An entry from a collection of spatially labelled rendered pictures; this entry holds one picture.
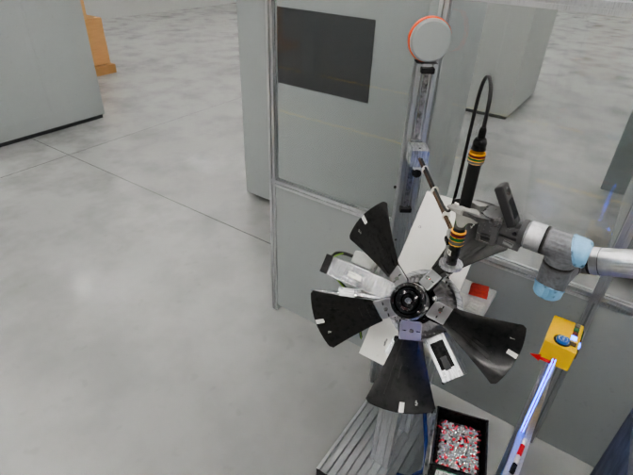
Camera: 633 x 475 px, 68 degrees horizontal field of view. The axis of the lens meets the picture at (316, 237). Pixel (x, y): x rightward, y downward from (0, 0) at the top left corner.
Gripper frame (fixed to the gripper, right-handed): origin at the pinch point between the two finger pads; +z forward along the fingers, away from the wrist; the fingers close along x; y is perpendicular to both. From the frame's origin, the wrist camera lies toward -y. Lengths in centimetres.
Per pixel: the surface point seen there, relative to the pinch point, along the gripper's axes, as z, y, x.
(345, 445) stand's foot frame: 28, 150, 6
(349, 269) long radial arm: 36, 46, 8
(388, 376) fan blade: 2, 56, -20
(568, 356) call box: -42, 53, 23
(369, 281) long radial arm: 27, 46, 7
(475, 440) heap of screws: -27, 74, -11
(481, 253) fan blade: -8.3, 20.0, 11.4
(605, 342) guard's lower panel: -54, 79, 72
